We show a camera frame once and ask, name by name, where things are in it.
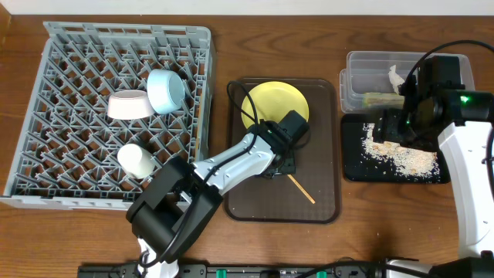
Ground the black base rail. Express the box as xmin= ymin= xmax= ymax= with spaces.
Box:
xmin=76 ymin=262 xmax=387 ymax=278

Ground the pink bowl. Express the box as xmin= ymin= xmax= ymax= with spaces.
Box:
xmin=107 ymin=90 xmax=155 ymax=120

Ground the clear plastic bin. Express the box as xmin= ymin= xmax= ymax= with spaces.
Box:
xmin=339 ymin=50 xmax=476 ymax=115

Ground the rice pile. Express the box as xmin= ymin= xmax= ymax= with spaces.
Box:
xmin=362 ymin=124 xmax=440 ymax=178

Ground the grey dishwasher rack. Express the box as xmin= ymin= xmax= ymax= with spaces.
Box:
xmin=1 ymin=22 xmax=215 ymax=211

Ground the brown serving tray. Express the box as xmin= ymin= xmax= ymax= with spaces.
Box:
xmin=224 ymin=79 xmax=341 ymax=224

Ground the black tray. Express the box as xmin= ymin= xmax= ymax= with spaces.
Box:
xmin=341 ymin=114 xmax=450 ymax=184

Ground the white tissue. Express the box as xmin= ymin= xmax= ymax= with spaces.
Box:
xmin=388 ymin=65 xmax=405 ymax=95

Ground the yellow green wrapper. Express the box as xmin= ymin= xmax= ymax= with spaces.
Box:
xmin=362 ymin=93 xmax=404 ymax=109

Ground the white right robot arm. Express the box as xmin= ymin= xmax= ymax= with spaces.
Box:
xmin=374 ymin=56 xmax=493 ymax=277

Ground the white cup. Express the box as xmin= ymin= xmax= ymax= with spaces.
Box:
xmin=117 ymin=144 xmax=154 ymax=179

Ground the yellow plate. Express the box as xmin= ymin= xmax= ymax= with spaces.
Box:
xmin=249 ymin=81 xmax=310 ymax=123

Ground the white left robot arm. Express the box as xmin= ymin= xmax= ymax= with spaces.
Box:
xmin=126 ymin=110 xmax=310 ymax=277

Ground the light blue bowl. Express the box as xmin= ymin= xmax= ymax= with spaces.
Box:
xmin=147 ymin=69 xmax=185 ymax=114

